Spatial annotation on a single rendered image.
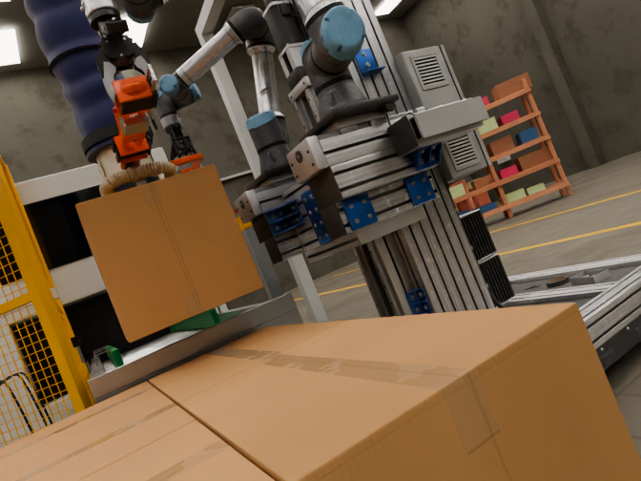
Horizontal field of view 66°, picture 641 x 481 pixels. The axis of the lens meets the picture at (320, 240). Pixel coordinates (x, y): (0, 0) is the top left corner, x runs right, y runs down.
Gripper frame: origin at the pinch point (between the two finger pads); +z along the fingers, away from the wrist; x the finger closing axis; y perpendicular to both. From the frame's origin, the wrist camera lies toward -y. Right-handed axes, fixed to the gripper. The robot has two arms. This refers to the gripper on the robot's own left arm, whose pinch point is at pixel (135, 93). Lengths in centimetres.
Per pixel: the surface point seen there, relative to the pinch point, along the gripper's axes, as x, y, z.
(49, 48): 10, 55, -44
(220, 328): -8, 53, 61
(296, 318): -34, 54, 69
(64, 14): 3, 49, -51
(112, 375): 27, 52, 61
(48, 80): -30, 1073, -529
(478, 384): -8, -72, 68
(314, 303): -151, 342, 96
